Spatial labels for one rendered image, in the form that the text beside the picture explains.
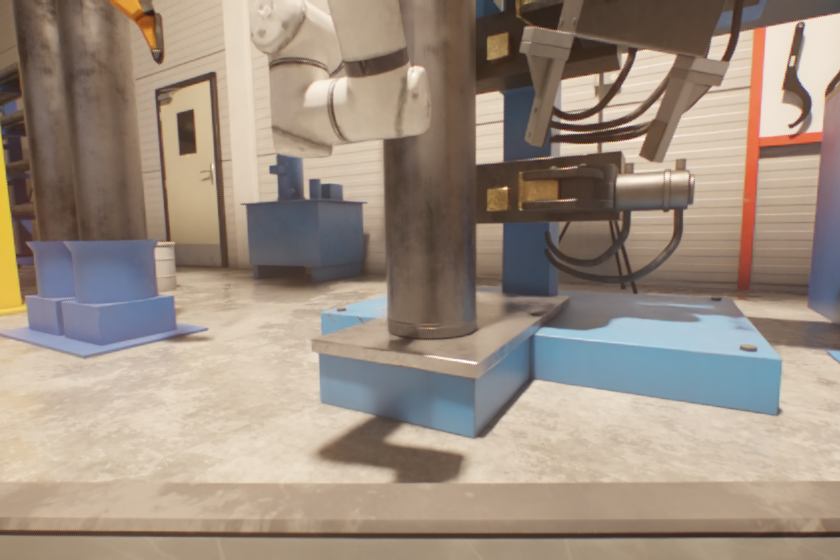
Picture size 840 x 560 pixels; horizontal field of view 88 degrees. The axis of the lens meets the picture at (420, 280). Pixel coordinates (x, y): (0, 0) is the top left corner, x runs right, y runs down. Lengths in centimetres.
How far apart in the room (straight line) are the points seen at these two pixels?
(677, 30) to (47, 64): 211
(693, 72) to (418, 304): 64
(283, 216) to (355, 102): 305
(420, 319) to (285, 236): 277
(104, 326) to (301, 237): 196
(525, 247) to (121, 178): 149
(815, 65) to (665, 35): 290
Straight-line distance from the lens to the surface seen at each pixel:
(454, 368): 82
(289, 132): 68
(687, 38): 51
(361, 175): 408
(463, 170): 97
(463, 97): 100
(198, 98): 582
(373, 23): 60
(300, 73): 69
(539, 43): 46
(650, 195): 131
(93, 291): 190
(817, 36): 342
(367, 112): 62
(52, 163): 221
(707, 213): 325
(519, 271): 172
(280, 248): 369
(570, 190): 119
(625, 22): 48
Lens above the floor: 39
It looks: 7 degrees down
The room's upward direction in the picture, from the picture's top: 1 degrees counter-clockwise
